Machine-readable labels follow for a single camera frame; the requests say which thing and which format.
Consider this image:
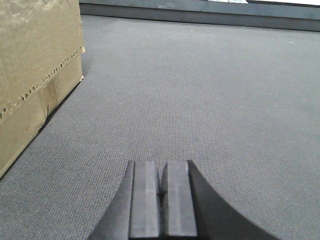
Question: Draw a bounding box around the brown cardboard box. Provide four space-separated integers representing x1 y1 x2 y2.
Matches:
0 0 85 174

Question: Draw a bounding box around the dark grey platform edge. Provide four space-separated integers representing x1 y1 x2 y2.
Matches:
79 0 320 32

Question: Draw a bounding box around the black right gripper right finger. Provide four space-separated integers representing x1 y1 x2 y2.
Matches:
161 160 276 240

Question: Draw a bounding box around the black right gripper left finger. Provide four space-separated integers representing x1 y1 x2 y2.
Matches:
88 161 160 240

